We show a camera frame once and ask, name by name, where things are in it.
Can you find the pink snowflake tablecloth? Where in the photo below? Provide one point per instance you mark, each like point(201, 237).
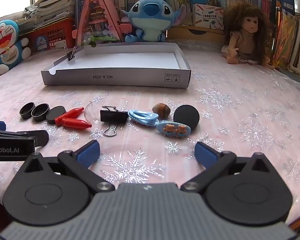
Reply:
point(240, 120)

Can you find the pile of books and papers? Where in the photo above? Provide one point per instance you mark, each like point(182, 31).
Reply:
point(55, 5)

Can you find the small black binder clip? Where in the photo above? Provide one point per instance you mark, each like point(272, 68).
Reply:
point(71, 55)

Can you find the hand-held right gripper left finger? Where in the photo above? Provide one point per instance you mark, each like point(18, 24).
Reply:
point(88, 152)

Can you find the blue bear hair clip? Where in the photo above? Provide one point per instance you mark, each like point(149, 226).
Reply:
point(173, 130)

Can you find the large black round disc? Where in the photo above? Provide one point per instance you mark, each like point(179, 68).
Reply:
point(186, 116)

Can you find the small black round disc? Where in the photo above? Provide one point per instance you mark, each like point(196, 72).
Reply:
point(55, 113)

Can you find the brown acorn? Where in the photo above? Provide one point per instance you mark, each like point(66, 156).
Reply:
point(161, 110)

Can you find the blue alien plush toy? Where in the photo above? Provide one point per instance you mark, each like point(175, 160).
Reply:
point(150, 12)

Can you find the pink triangular model house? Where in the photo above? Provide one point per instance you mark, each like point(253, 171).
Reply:
point(97, 17)

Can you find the white label printer box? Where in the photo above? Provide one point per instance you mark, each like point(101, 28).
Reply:
point(207, 16)

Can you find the red plastic crate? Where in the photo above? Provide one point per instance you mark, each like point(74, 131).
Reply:
point(52, 35)

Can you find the red plastic cone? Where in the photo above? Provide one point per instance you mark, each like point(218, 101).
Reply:
point(72, 112)
point(75, 123)

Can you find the white cardboard box tray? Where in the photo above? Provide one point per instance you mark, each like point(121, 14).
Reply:
point(127, 60)

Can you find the row of colourful picture books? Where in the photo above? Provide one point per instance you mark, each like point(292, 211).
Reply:
point(287, 35)

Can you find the wooden drawer box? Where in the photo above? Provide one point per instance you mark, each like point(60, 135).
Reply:
point(190, 33)

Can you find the large black binder clip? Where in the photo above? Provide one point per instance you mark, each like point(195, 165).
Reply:
point(113, 117)

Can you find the clear plastic half shell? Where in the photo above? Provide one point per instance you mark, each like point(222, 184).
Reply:
point(90, 115)

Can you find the long-haired baby doll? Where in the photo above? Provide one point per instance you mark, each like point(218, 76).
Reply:
point(247, 27)

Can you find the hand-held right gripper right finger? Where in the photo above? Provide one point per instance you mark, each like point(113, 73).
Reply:
point(206, 155)

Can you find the plain blue hair clip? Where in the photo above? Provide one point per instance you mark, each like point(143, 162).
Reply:
point(142, 116)

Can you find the blue cat plush toy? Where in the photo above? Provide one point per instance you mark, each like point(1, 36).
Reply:
point(5, 42)

